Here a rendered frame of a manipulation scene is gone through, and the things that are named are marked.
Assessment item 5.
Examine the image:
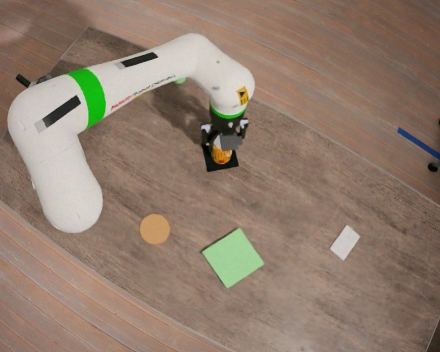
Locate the orange striped drink can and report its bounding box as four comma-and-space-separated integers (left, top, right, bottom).
211, 136, 232, 164

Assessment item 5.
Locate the black square coaster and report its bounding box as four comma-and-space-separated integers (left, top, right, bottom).
202, 144, 239, 172

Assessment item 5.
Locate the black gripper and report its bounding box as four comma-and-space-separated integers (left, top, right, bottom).
201, 118, 249, 153

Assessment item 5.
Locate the light green square tile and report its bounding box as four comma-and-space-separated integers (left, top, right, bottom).
202, 229, 264, 288

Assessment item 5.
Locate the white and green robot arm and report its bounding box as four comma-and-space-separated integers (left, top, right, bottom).
8, 33, 254, 233

